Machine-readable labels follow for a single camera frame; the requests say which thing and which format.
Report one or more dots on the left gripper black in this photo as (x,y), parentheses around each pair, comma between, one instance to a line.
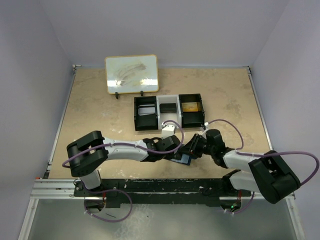
(169,156)

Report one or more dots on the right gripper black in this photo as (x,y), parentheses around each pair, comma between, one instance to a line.
(191,147)

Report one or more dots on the blue leather card holder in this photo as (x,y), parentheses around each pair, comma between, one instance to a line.
(182,158)

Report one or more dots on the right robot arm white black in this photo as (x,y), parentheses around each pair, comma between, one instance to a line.
(268,175)

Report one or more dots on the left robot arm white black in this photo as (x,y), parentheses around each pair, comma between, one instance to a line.
(87,153)

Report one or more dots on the black card case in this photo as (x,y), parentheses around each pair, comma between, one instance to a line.
(168,108)

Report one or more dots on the gold card in tray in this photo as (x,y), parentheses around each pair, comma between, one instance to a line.
(190,106)

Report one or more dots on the white card in tray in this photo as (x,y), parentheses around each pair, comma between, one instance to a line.
(146,109)

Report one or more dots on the white middle tray compartment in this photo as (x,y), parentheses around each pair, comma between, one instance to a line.
(175,115)

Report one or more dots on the black right tray compartment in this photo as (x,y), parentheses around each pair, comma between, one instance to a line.
(192,119)

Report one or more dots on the black tray compartment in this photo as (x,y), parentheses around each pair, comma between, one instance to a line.
(192,119)
(148,122)

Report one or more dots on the black left tray compartment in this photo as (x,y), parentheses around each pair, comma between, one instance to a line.
(148,122)

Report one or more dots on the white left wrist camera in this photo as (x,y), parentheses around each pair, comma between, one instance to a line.
(168,129)

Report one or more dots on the whiteboard with wooden frame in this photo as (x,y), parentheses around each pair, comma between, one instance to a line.
(131,74)

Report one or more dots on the aluminium frame rail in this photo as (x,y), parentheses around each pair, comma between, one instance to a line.
(51,189)

